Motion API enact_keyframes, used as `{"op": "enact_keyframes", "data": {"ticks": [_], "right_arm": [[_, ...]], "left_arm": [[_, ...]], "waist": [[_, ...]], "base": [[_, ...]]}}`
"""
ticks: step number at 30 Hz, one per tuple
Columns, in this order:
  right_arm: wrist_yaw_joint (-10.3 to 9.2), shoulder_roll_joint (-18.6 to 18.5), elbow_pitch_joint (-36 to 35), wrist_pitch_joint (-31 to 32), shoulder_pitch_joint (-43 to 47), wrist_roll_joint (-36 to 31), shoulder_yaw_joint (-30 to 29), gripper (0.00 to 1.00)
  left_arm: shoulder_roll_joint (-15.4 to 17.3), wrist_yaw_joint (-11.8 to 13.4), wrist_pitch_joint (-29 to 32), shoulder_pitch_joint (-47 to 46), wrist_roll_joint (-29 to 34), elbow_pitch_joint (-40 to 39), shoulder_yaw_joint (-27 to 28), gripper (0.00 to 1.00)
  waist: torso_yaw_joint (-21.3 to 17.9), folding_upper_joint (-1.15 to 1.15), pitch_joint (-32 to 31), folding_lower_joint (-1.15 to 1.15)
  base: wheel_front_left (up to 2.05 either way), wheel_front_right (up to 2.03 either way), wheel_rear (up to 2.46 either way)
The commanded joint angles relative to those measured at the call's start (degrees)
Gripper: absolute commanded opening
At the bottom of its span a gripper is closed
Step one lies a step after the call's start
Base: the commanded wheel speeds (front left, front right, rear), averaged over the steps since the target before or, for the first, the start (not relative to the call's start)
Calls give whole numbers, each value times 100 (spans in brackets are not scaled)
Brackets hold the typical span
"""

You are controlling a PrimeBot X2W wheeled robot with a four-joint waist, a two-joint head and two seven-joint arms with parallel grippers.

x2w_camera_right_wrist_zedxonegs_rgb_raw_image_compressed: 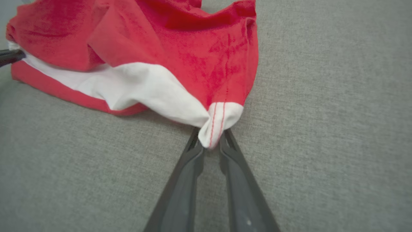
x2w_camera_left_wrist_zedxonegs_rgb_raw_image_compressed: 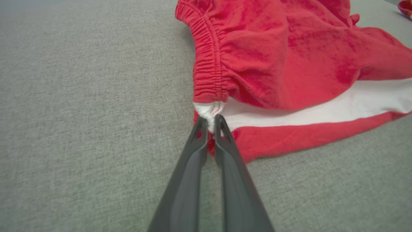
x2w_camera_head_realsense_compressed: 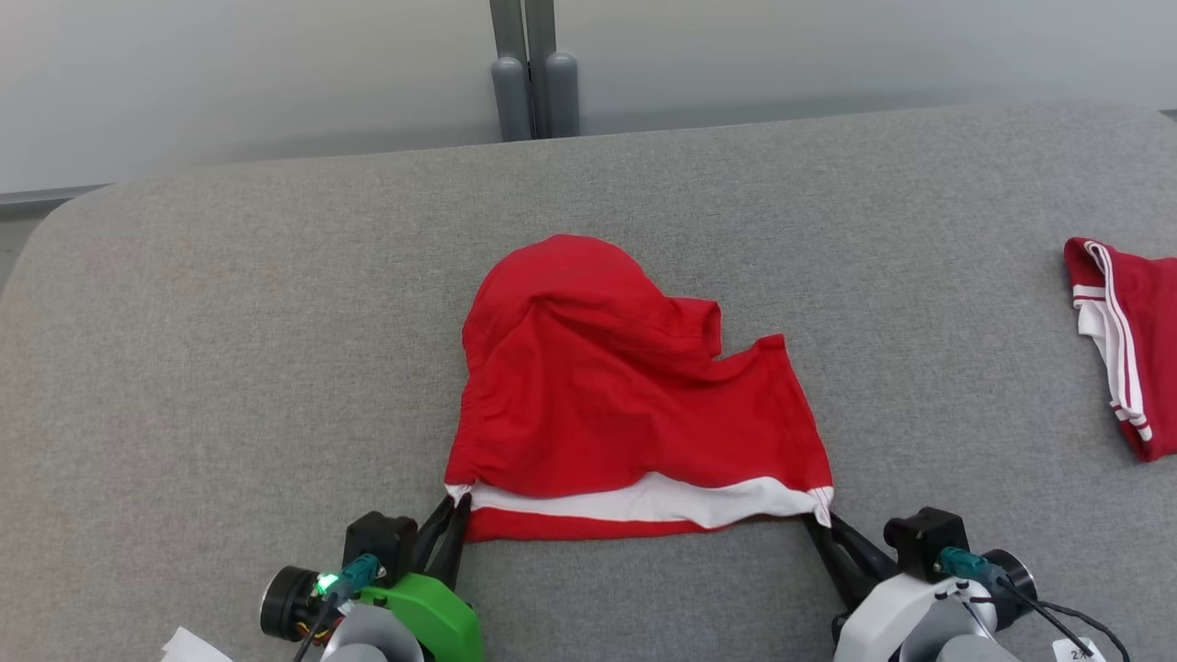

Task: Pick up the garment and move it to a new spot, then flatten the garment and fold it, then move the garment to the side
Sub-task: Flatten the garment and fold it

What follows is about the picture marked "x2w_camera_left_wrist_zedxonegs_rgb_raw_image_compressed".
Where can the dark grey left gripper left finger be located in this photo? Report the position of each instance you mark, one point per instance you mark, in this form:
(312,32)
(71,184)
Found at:
(183,199)

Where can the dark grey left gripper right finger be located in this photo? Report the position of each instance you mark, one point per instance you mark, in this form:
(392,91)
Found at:
(238,199)

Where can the red shorts with white stripe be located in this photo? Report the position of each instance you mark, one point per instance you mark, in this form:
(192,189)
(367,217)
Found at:
(273,48)

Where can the red shirt with white sleeve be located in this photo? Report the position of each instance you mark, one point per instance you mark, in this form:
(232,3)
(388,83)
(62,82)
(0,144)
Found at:
(406,8)

